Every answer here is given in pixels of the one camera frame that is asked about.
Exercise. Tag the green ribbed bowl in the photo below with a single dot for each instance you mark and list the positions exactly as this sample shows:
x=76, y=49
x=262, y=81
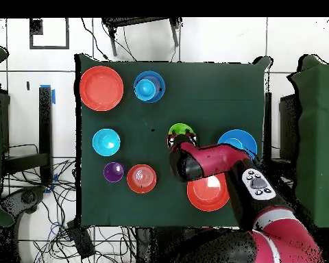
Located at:
x=181, y=128

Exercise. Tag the medium blue bowl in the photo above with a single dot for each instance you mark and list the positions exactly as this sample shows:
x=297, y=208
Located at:
x=159, y=82

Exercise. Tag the purple cup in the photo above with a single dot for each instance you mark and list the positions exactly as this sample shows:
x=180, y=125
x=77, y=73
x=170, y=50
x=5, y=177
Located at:
x=113, y=172

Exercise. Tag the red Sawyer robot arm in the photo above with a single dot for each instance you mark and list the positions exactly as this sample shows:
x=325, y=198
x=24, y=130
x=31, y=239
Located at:
x=216, y=159

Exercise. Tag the dark green tablecloth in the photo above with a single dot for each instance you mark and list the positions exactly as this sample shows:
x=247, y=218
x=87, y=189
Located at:
x=208, y=96

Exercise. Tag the small orange bowl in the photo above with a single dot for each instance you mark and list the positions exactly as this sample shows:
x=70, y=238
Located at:
x=141, y=179

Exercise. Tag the large blue bowl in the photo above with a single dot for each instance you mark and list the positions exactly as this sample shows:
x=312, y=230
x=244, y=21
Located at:
x=241, y=138

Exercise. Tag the large orange bowl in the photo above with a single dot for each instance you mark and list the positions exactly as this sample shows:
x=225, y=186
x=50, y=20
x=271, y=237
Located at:
x=207, y=194
x=101, y=88

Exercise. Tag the light blue ribbed bowl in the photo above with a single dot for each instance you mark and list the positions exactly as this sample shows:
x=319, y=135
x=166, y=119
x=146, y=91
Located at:
x=106, y=142

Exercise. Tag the black metal stand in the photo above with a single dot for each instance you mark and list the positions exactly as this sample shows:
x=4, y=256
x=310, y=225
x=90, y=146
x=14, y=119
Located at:
x=137, y=20

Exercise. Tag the blue tape strip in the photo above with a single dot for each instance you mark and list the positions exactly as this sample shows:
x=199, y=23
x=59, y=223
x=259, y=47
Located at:
x=53, y=97

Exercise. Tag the black floor box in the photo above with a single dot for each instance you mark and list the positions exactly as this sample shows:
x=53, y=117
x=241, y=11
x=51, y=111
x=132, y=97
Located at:
x=82, y=241

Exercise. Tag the small black floor object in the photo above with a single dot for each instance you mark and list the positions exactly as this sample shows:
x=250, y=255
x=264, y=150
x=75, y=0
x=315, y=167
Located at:
x=28, y=85

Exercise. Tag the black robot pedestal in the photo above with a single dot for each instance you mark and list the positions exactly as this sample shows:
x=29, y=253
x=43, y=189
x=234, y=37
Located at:
x=159, y=243

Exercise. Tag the black metal frame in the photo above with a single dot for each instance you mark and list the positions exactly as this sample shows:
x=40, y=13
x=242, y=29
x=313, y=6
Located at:
x=288, y=123
x=45, y=123

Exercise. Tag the black square floor frame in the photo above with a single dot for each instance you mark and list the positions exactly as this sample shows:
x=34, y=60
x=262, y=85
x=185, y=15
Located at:
x=49, y=47

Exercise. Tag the dark grey pedestal foot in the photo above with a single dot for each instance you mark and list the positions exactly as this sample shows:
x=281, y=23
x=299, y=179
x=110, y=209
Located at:
x=27, y=197

